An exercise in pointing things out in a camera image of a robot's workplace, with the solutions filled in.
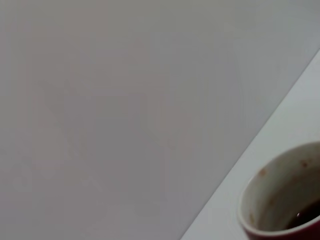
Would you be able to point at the red ceramic coffee cup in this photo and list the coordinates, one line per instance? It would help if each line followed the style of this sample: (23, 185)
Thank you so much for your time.
(275, 190)

